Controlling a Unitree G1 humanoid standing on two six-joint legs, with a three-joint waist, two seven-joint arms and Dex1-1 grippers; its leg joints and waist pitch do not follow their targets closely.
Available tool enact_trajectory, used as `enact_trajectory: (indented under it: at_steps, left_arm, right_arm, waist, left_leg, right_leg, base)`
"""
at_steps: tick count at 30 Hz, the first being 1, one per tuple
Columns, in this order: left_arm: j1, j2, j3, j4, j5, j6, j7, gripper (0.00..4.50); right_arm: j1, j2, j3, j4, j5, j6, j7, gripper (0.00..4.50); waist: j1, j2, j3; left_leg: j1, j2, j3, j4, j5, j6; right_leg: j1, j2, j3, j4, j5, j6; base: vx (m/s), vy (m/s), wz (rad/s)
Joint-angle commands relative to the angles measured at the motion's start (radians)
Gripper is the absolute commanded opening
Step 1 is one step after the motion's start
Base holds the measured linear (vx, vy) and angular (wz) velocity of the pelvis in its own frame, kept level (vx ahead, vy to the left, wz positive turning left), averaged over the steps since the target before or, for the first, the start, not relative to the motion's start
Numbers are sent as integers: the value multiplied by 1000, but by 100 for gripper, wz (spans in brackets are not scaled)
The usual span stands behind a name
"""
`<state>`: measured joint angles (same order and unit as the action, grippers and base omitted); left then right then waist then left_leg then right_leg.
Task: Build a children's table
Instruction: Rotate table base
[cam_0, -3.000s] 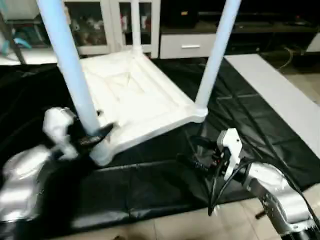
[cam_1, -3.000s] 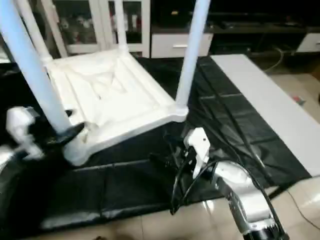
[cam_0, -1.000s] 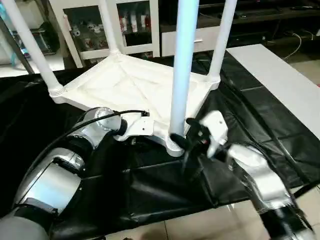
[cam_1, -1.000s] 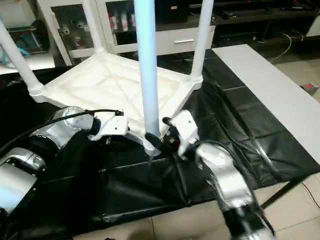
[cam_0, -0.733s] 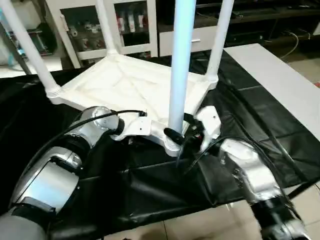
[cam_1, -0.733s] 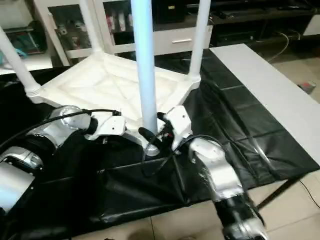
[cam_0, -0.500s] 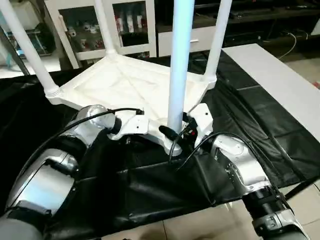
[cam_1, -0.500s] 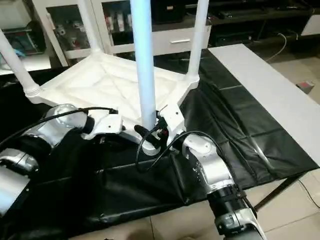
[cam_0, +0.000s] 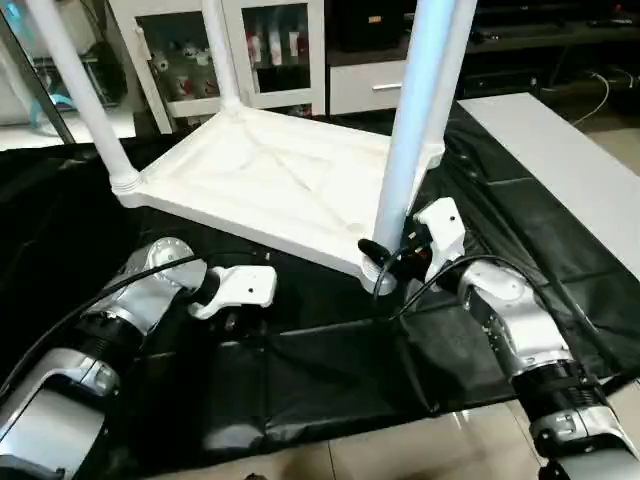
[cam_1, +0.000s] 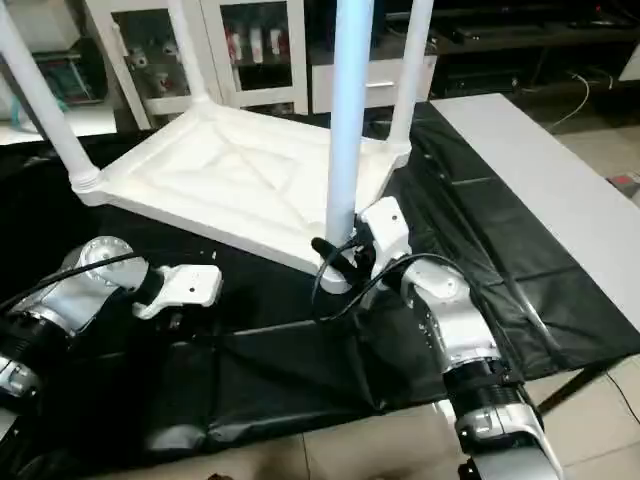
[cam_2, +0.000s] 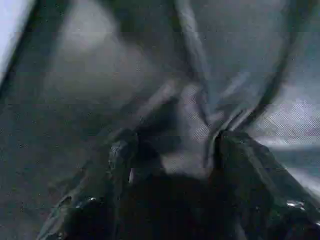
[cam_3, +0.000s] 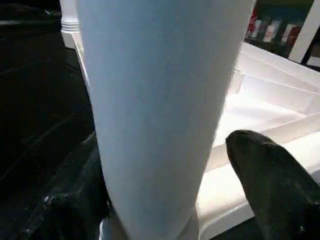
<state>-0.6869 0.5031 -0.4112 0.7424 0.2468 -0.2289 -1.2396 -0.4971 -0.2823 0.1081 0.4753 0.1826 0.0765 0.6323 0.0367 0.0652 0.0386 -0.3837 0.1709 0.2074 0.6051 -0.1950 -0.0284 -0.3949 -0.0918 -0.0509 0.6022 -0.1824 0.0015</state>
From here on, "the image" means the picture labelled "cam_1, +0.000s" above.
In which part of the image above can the white plastic table leg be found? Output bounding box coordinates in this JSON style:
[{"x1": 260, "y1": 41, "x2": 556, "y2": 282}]
[
  {"x1": 387, "y1": 0, "x2": 437, "y2": 153},
  {"x1": 0, "y1": 0, "x2": 104, "y2": 194},
  {"x1": 167, "y1": 0, "x2": 214, "y2": 110},
  {"x1": 318, "y1": 0, "x2": 376, "y2": 294}
]

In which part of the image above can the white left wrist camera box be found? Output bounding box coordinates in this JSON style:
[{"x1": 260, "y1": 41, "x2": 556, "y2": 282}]
[{"x1": 133, "y1": 262, "x2": 224, "y2": 322}]

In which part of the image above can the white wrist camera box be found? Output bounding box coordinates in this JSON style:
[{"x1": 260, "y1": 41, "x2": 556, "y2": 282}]
[
  {"x1": 357, "y1": 197, "x2": 412, "y2": 283},
  {"x1": 133, "y1": 262, "x2": 224, "y2": 322}
]

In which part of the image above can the small grey pink object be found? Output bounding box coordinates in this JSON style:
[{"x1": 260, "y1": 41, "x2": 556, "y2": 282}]
[{"x1": 608, "y1": 172, "x2": 640, "y2": 198}]

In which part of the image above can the black work mat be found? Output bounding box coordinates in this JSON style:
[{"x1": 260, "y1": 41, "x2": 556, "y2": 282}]
[{"x1": 0, "y1": 98, "x2": 640, "y2": 469}]

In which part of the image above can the white plastic table top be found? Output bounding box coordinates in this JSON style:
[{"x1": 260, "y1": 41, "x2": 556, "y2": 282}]
[{"x1": 78, "y1": 100, "x2": 414, "y2": 294}]

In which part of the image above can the white drawer unit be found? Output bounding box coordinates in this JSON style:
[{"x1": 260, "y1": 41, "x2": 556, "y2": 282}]
[
  {"x1": 311, "y1": 54, "x2": 439, "y2": 114},
  {"x1": 620, "y1": 44, "x2": 640, "y2": 83}
]

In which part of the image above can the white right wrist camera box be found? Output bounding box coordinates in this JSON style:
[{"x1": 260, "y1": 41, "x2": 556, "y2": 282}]
[{"x1": 357, "y1": 197, "x2": 412, "y2": 283}]

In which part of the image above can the black metal stand leg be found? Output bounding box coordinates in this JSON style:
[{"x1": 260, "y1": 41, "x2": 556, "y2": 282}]
[{"x1": 534, "y1": 364, "x2": 613, "y2": 417}]

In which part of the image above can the white glass door cabinet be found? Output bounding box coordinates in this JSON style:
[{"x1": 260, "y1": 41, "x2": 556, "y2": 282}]
[{"x1": 85, "y1": 0, "x2": 312, "y2": 127}]

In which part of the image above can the white drawer cabinet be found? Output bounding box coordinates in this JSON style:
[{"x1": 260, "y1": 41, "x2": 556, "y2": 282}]
[{"x1": 310, "y1": 0, "x2": 640, "y2": 103}]

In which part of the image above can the thin black cable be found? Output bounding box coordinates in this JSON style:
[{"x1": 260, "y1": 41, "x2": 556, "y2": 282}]
[{"x1": 604, "y1": 370, "x2": 640, "y2": 429}]

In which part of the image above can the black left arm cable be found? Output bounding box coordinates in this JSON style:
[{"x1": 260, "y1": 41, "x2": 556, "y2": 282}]
[{"x1": 0, "y1": 250, "x2": 143, "y2": 313}]

